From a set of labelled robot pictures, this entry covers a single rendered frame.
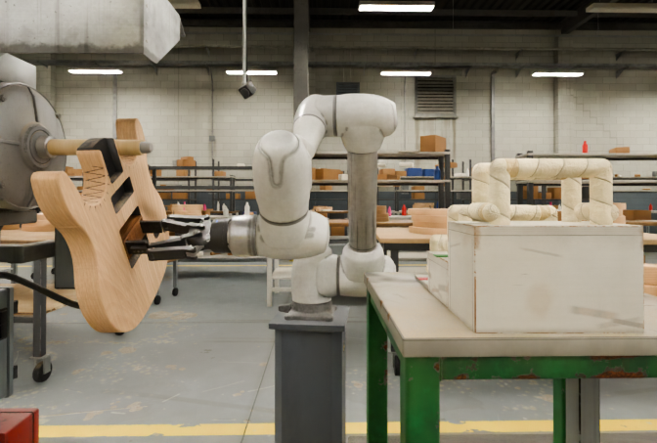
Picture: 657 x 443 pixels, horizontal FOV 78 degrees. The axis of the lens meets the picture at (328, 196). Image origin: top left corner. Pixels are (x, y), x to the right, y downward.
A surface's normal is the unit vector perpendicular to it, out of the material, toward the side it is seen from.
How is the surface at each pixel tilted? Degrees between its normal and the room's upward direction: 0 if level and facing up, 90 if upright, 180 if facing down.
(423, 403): 89
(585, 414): 90
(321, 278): 89
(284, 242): 124
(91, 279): 94
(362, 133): 120
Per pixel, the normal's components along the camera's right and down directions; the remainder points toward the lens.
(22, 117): 0.99, -0.11
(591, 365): 0.02, -0.01
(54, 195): 0.03, 0.39
